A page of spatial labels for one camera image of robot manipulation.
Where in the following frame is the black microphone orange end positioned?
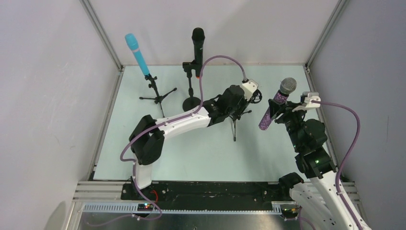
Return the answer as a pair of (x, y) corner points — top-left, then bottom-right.
(192, 27), (205, 78)

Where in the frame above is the black tripod shock mount stand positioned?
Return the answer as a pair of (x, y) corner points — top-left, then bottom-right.
(229, 90), (262, 142)

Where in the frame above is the small black tripod stand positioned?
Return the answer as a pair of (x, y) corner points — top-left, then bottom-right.
(139, 74), (177, 117)

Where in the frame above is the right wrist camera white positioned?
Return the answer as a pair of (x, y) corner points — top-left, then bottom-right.
(292, 92), (321, 112)

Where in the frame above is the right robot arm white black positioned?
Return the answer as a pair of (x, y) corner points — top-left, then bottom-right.
(269, 96), (370, 230)

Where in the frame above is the blue microphone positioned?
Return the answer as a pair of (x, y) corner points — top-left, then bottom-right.
(124, 34), (150, 76)

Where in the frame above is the grey slotted cable duct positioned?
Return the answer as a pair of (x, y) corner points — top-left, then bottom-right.
(82, 202), (282, 215)

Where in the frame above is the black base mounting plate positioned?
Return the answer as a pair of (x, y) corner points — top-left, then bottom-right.
(120, 181), (291, 211)

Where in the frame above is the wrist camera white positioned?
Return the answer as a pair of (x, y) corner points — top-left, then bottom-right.
(240, 80), (259, 101)
(292, 92), (321, 112)

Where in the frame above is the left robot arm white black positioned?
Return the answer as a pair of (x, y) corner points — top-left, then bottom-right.
(129, 81), (262, 189)

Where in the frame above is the purple glitter microphone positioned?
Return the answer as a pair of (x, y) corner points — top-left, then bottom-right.
(259, 78), (297, 131)

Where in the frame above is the black round base mic stand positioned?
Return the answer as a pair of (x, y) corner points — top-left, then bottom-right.
(182, 62), (201, 112)

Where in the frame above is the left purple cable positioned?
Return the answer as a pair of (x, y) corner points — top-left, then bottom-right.
(120, 55), (248, 221)

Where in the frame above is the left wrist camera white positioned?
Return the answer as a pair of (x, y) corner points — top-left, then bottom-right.
(240, 80), (259, 101)

